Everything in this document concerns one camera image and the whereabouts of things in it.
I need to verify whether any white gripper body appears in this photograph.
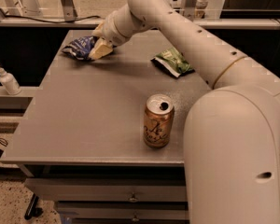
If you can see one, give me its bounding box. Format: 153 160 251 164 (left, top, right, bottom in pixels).
103 8 131 46

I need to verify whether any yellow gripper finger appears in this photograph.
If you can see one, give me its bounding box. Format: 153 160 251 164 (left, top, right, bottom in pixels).
92 21 105 37
89 37 113 60

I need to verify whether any blue chip bag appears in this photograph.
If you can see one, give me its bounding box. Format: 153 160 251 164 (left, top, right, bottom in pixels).
62 36 97 61

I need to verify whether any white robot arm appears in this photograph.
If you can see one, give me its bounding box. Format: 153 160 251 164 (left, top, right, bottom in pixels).
94 0 280 224

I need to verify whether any green chip bag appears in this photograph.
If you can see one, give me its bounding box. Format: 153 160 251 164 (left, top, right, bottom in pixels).
151 47 194 78

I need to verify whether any orange soda can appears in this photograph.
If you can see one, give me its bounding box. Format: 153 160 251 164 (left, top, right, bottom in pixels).
143 94 175 148

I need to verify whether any grey drawer cabinet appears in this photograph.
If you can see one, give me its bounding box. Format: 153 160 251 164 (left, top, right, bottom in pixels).
1 31 209 224

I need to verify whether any white pump bottle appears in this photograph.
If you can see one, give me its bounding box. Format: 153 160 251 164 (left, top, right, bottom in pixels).
0 65 21 95

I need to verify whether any upper drawer knob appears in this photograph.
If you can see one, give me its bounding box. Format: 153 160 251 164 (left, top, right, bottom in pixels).
129 193 138 203

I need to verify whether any drawer knob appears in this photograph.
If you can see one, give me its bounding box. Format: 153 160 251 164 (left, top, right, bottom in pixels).
131 215 140 223
129 193 138 203

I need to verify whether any lower drawer knob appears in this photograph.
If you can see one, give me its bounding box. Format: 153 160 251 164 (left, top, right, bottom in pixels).
131 215 140 223

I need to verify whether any metal frame post left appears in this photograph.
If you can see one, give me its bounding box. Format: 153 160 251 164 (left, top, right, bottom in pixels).
61 0 77 22

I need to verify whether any metal frame post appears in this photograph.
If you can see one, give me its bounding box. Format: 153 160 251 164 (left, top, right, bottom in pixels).
181 0 197 21
61 0 77 22

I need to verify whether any metal frame post right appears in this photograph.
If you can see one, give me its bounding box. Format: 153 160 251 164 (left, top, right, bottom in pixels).
181 0 197 21

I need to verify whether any black cable on ledge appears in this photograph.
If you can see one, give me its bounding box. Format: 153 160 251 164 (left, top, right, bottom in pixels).
0 0 101 24

